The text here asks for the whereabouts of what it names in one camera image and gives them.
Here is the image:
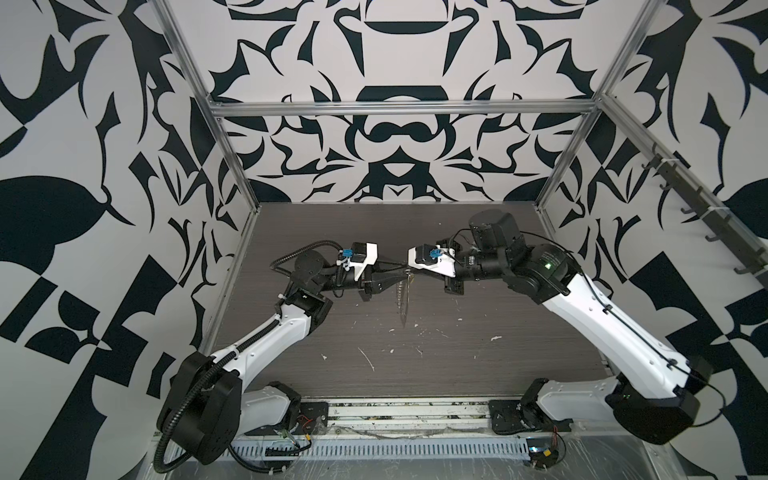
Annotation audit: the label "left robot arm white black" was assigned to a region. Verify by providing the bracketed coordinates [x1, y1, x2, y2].
[152, 240, 411, 474]

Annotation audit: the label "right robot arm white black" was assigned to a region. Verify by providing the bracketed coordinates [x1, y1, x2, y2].
[408, 209, 712, 445]

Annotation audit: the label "small circuit board green led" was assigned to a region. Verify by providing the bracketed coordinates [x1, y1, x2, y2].
[526, 435, 567, 470]

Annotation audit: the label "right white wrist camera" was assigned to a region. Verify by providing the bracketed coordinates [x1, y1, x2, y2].
[407, 244, 455, 277]

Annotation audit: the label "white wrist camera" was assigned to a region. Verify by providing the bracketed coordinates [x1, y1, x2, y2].
[407, 244, 455, 277]
[337, 242, 378, 281]

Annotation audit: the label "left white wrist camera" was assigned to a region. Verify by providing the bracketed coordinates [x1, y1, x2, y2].
[337, 242, 378, 281]

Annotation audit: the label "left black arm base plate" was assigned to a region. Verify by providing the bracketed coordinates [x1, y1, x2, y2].
[284, 401, 329, 434]

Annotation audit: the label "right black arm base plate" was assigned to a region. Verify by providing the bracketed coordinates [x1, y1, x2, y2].
[488, 399, 572, 435]

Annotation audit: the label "white slotted cable duct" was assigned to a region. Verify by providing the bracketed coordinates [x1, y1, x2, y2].
[233, 437, 530, 461]

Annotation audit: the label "aluminium frame rails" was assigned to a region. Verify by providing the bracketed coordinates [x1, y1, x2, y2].
[163, 1, 767, 418]

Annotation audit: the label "black wall hook rail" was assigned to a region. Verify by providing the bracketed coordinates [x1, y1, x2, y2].
[643, 142, 767, 290]

